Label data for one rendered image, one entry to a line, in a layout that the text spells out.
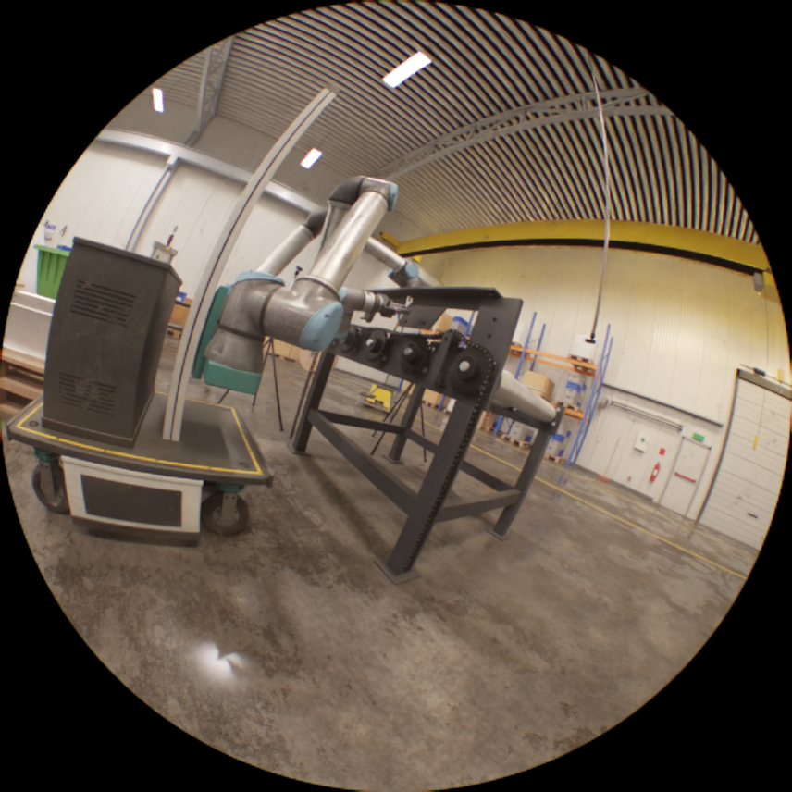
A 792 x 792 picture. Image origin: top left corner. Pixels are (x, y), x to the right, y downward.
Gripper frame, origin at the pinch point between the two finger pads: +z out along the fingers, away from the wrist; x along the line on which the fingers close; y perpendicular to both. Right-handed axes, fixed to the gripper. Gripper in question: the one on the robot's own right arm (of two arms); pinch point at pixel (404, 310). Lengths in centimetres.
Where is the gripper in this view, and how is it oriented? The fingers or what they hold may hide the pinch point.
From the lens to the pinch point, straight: 129.4
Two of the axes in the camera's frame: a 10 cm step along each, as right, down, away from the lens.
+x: -3.2, -7.4, 5.9
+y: 4.0, -6.8, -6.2
